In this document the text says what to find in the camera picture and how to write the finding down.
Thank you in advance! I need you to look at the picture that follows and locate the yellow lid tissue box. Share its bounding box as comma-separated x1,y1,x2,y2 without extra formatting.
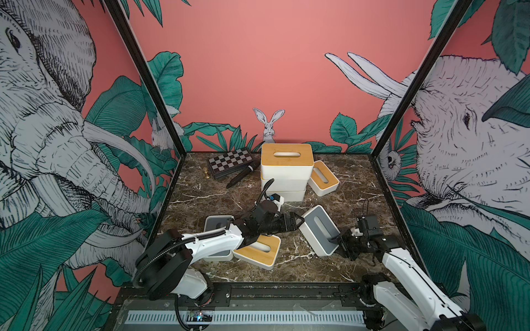
266,179,308,194

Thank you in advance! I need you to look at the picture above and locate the grey lid tissue box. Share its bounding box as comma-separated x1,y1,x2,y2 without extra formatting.
202,214,236,263
300,205,340,257

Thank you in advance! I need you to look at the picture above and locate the large bamboo lid tissue box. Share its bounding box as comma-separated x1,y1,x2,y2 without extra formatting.
261,143,314,181

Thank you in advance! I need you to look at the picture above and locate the small bamboo lid tissue box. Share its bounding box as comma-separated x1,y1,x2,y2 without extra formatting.
309,160,340,197

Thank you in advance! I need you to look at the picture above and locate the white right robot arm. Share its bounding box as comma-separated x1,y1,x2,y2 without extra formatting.
333,230,487,330

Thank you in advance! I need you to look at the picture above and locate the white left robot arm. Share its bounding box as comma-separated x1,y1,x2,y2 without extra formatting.
132,200,304,306

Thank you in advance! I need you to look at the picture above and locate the white bottom tissue box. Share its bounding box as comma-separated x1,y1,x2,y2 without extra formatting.
273,189,306,202

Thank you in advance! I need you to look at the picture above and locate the folding chess board box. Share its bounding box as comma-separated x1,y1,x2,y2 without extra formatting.
208,149,254,179

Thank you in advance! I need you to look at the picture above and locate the white vented strip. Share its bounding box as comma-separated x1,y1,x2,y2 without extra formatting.
125,310,365,326

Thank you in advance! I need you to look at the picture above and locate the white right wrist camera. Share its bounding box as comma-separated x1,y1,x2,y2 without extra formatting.
353,214,383,239

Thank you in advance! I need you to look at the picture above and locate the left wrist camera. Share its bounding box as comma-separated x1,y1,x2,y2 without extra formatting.
265,193,285,212

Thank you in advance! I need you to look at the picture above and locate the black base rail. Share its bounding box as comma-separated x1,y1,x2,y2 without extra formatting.
112,282,383,314

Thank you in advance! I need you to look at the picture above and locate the black corrugated cable hose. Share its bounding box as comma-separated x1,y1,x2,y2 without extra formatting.
131,231,226,288

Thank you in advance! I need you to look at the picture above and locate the black corner frame post right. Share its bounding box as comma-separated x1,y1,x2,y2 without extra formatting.
370,0,473,159

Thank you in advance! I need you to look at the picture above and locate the black corner frame post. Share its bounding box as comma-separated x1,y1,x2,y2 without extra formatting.
104,0,186,160
370,0,473,159

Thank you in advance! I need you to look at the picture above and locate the black corner frame post left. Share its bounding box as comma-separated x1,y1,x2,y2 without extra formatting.
104,0,186,160

